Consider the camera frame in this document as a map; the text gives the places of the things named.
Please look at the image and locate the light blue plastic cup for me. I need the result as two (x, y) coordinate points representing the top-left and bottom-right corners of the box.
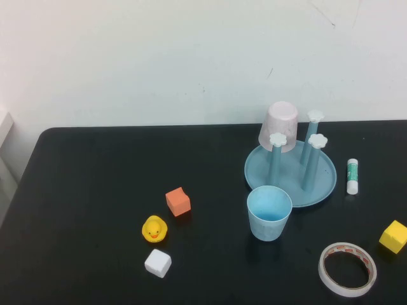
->
(247, 186), (293, 243)

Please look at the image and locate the pink plastic cup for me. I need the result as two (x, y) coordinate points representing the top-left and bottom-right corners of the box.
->
(257, 100), (299, 154)

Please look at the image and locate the blue cup stand with pegs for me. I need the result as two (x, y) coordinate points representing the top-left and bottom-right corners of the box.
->
(244, 110), (337, 209)

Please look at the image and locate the orange foam cube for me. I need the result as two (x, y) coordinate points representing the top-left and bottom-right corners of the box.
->
(165, 186), (191, 218)

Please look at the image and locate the yellow rubber duck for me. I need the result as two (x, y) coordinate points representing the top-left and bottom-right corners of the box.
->
(141, 215), (169, 244)

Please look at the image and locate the white foam cube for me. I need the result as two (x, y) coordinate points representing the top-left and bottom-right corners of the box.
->
(144, 248), (172, 279)

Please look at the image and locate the white green glue stick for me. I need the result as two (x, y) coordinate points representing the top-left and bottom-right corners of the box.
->
(346, 158), (359, 195)

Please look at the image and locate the white side furniture panel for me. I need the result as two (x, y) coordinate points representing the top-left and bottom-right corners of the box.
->
(0, 109), (19, 229)

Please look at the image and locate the white double-sided tape roll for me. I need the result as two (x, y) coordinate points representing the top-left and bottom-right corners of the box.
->
(318, 242), (378, 298)

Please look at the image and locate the yellow foam cube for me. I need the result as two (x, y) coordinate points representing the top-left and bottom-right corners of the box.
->
(378, 219), (407, 254)

